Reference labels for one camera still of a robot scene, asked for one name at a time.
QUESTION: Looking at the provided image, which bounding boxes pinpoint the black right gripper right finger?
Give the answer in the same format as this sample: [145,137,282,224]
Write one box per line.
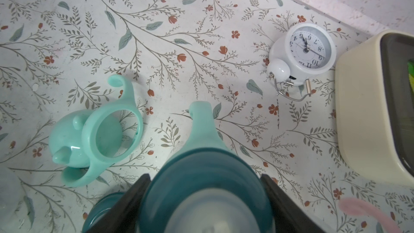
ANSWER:
[260,174,325,233]

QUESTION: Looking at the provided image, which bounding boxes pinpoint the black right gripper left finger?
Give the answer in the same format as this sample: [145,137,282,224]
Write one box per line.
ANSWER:
[85,174,151,233]

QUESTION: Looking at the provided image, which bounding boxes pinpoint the teal nipple ring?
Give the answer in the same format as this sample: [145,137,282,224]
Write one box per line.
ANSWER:
[81,191,127,233]
[138,148,275,233]

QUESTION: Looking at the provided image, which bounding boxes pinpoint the clear bottle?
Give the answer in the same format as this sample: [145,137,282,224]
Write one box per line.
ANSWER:
[1,166,26,233]

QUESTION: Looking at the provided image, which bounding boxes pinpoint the cream box green lid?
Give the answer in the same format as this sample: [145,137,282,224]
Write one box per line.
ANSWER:
[335,30,414,187]

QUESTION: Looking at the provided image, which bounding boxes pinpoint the white small alarm clock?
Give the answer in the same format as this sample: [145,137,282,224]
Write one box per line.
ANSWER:
[266,23,337,101]

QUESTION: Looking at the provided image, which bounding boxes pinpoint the floral table mat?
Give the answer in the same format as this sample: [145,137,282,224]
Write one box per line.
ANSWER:
[1,0,414,233]

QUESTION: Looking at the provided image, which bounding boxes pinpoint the mint cap with handle ring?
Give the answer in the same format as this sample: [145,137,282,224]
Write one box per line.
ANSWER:
[49,74,143,187]

